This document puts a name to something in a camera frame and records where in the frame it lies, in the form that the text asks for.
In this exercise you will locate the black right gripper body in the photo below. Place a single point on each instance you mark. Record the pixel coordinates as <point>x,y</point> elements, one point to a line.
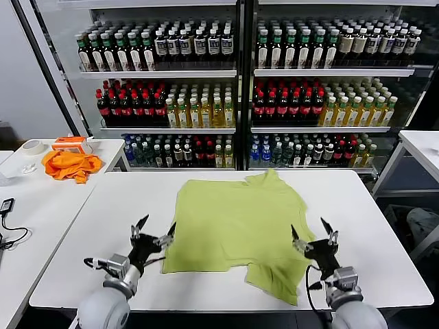
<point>324,255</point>

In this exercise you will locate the white drinks display cabinet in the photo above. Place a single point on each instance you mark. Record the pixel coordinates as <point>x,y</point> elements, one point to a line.
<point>326,2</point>
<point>147,3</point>

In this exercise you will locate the yellow juice bottle white cap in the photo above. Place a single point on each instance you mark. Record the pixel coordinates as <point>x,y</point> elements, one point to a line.
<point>389,114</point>
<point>340,114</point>
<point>353,114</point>
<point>171,116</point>
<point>365,114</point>
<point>206,116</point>
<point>218,116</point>
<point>183,116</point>
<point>378,114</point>
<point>195,116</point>
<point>229,115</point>
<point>328,114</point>

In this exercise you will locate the small red cap cola bottle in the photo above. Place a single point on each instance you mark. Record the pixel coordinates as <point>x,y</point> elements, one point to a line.
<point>199,156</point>
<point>209,156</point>
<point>339,154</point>
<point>349,154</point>

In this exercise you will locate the light green printed T-shirt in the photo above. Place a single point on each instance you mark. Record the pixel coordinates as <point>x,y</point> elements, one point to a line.
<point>240,222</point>

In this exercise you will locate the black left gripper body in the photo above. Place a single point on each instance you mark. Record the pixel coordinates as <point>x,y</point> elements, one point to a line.
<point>145,248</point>

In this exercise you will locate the grey silver left robot arm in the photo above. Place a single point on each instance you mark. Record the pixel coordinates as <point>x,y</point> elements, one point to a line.
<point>103,308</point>

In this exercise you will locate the white side table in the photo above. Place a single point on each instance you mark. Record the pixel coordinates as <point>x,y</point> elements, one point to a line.
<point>422,144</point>
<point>109,149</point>

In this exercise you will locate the small yellow juice bottle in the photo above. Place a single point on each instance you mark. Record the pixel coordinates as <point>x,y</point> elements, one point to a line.
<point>369,157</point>
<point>219,157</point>
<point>228,157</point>
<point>358,157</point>

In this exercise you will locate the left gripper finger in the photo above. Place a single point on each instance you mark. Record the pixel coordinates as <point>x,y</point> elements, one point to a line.
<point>136,231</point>
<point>166,239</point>

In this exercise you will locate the beige masking tape roll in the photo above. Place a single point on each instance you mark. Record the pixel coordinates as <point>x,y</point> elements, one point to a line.
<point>34,153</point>

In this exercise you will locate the navy label dark drink bottle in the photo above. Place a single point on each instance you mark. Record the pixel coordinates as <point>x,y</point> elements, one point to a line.
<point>373,44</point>
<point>412,44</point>
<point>173,46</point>
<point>185,45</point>
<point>226,45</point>
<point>386,44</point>
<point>213,45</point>
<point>200,45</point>
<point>160,46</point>
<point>399,44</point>

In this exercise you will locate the orange and white box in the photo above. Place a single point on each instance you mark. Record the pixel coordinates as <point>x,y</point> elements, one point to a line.
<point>68,141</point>

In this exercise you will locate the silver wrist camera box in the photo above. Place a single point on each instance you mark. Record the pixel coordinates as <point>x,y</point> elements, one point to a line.
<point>344,277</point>
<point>116,264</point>

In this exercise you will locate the grey silver right robot arm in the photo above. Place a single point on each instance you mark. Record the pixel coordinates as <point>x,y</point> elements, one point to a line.
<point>356,315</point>

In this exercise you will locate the small clear green bottle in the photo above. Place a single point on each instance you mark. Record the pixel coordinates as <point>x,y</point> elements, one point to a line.
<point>147,156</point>
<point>138,156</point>
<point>278,156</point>
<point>288,156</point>

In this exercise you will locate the small black flat device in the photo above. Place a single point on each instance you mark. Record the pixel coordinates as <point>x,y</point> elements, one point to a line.
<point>7,205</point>

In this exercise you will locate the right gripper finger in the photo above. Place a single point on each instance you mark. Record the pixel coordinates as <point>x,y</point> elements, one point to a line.
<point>300,245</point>
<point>332,238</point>

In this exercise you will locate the crumpled orange cloth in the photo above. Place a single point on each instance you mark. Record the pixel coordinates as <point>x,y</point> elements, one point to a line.
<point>68,166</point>

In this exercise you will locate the green cap dark tea bottle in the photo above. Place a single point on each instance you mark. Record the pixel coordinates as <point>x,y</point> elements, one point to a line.
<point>331,51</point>
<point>108,51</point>
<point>318,51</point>
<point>96,51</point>
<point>263,51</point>
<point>276,51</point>
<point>134,51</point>
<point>304,51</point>
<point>290,51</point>
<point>83,51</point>
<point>148,51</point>
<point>121,51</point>

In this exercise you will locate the beige label dark drink bottle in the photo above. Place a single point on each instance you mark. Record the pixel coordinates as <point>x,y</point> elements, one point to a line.
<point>346,44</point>
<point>359,44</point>

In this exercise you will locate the small white label dark bottle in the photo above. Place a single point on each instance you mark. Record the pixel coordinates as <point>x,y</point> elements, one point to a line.
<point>187,156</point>
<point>178,156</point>
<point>318,156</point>
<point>328,156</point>

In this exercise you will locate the small dark tea bottle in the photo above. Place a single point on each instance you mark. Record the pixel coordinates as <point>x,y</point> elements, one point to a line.
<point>308,156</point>
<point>297,156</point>
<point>167,156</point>
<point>157,156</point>

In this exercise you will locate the small blue water bottle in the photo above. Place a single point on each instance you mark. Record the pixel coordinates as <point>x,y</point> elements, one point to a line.
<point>254,156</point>
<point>128,154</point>
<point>266,156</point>

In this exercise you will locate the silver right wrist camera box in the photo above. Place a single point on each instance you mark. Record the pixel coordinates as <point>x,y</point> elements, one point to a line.
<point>344,277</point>

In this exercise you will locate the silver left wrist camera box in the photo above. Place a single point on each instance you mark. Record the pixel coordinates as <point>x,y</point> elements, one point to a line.
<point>116,264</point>

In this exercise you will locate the grey fabric bundle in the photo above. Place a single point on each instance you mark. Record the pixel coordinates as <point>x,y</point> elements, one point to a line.
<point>423,222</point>

